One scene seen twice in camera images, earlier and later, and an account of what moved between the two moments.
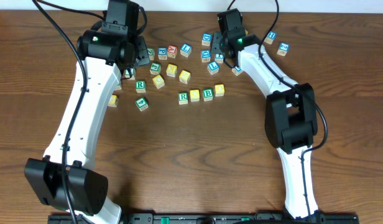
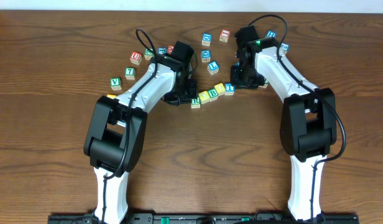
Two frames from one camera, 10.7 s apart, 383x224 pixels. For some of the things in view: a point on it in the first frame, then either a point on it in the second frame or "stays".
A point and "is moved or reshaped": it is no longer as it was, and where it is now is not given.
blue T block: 219,58 → 229,89
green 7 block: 132,73 stays
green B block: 207,94 is moved or reshaped
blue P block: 162,53 stays
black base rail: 216,218 stays
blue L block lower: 213,67 stays
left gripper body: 142,50 → 185,94
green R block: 183,98 is moved or reshaped
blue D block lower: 206,55 stays
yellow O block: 219,89 stays
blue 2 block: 283,50 stays
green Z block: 151,53 stays
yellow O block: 194,95 is moved or reshaped
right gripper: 216,37 → 235,80
